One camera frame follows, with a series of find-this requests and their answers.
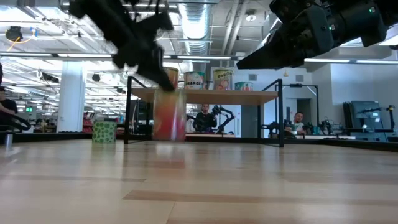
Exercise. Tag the long ceiling light strip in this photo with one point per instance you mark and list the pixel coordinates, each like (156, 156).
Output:
(351, 61)
(84, 55)

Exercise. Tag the short metal post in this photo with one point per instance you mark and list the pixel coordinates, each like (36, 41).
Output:
(8, 141)

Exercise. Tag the small can labelled orange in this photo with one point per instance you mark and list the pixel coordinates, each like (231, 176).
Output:
(194, 82)

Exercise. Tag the black ceiling camera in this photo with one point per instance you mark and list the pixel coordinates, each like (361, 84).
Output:
(14, 32)

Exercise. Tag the black aluminium table frame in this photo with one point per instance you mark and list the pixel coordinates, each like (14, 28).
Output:
(46, 137)

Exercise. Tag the dark computer monitor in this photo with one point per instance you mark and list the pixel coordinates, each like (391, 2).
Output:
(363, 112)

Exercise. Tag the black-framed wooden shelf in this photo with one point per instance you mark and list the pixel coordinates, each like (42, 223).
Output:
(217, 97)

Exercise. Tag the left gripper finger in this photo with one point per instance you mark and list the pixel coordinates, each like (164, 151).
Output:
(154, 67)

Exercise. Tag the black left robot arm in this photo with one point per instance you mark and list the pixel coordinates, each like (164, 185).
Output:
(105, 18)

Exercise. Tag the silver ceiling duct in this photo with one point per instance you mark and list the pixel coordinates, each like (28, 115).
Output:
(196, 25)

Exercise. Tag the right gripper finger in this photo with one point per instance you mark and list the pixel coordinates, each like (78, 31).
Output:
(273, 56)

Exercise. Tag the small green peas can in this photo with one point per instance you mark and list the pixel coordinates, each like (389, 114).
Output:
(104, 132)

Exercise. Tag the black background frame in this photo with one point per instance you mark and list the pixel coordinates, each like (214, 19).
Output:
(316, 102)

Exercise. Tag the white column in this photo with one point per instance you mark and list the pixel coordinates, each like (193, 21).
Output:
(72, 96)

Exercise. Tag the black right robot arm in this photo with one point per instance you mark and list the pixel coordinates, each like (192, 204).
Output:
(357, 18)

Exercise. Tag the green exit sign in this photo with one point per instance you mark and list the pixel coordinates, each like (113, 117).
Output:
(29, 109)

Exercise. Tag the round black ceiling speaker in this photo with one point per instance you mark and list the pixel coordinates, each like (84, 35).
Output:
(96, 77)

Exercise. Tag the black background robot arm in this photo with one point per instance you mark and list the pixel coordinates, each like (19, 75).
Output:
(228, 116)
(326, 126)

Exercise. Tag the person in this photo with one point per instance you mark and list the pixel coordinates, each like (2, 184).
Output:
(298, 125)
(205, 120)
(6, 107)

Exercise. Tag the tall red corn can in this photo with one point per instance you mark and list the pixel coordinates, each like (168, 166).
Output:
(169, 118)

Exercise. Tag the black curved bar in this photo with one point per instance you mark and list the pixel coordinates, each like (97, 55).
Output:
(18, 123)

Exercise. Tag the tall blue peaches can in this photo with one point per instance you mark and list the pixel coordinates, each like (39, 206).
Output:
(222, 81)

